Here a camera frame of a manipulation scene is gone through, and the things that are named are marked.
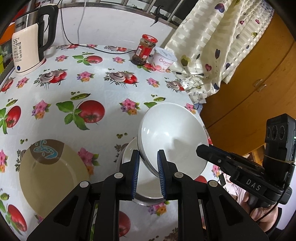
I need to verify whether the white bowl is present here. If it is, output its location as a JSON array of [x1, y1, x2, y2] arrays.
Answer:
[[137, 102, 209, 179]]

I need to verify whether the beige plate brown patch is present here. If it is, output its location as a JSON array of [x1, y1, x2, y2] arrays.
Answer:
[[19, 139, 89, 218]]

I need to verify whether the person's right hand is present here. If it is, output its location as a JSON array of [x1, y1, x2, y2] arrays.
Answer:
[[240, 192, 278, 232]]

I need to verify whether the white plate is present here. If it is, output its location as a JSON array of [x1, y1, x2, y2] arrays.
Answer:
[[121, 138, 165, 206]]

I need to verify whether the floral vegetable tablecloth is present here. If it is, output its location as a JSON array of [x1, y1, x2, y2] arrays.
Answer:
[[0, 44, 223, 241]]

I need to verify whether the wooden cabinet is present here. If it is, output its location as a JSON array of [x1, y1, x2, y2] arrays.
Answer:
[[201, 14, 295, 156]]

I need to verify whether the white yogurt cup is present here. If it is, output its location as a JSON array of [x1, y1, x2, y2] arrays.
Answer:
[[152, 47, 177, 72]]

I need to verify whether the cream heart pattern curtain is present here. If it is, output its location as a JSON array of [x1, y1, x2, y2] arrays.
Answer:
[[165, 1, 274, 103]]

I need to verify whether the red lid sauce jar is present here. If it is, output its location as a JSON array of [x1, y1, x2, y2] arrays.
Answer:
[[131, 34, 158, 66]]

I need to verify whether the cream electric kettle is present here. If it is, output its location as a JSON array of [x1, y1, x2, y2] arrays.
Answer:
[[11, 4, 59, 76]]

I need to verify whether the metal window grille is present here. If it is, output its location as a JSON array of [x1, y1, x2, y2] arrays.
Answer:
[[50, 1, 185, 29]]

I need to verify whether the green box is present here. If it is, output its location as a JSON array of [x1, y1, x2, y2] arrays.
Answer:
[[0, 46, 6, 74]]

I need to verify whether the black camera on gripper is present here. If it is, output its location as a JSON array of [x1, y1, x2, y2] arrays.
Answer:
[[263, 113, 295, 189]]

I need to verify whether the black kettle power cable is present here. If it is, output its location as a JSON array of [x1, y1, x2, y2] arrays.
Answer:
[[56, 0, 137, 55]]

